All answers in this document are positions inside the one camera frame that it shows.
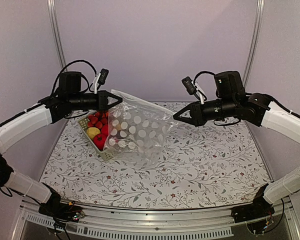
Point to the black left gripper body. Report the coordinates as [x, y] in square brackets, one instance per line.
[100, 100]

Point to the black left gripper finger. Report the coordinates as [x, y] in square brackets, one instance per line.
[111, 105]
[113, 98]

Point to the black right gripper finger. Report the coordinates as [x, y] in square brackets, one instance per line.
[187, 120]
[185, 112]

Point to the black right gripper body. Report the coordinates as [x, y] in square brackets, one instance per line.
[201, 117]

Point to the yellow lemon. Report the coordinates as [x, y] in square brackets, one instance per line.
[92, 132]

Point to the red pomegranate front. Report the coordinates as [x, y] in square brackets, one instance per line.
[99, 141]

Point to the clear dotted zip top bag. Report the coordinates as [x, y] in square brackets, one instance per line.
[138, 130]

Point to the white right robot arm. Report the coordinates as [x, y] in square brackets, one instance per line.
[261, 110]

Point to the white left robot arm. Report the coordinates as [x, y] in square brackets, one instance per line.
[67, 97]

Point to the red strawberry bunch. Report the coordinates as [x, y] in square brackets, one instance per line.
[98, 119]

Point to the beige perforated plastic basket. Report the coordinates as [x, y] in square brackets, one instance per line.
[106, 154]

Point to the floral patterned table mat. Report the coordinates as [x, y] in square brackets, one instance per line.
[197, 167]

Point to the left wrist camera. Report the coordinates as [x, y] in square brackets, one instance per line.
[99, 80]

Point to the aluminium front rail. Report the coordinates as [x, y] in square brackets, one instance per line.
[102, 222]

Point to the left aluminium corner post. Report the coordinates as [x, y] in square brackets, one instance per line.
[52, 12]

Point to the aluminium corner post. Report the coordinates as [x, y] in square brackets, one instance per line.
[260, 5]
[52, 12]

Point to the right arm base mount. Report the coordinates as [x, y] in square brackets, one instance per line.
[254, 210]

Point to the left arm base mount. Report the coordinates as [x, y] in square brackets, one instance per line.
[67, 212]

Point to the right aluminium corner post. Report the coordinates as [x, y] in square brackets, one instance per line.
[260, 5]

